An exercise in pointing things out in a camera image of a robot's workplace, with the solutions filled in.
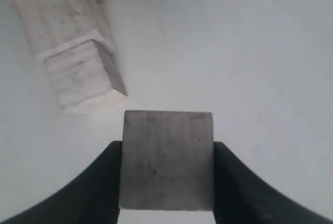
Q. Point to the smallest wooden cube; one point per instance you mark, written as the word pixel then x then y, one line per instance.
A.
pixel 167 161

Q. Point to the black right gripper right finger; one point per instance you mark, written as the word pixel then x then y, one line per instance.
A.
pixel 240 196

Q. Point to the tall wooden cube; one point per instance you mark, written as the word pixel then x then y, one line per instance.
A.
pixel 54 26

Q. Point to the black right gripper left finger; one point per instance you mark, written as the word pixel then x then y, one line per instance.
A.
pixel 92 197

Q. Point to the medium wooden cube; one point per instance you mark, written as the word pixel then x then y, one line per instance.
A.
pixel 82 69

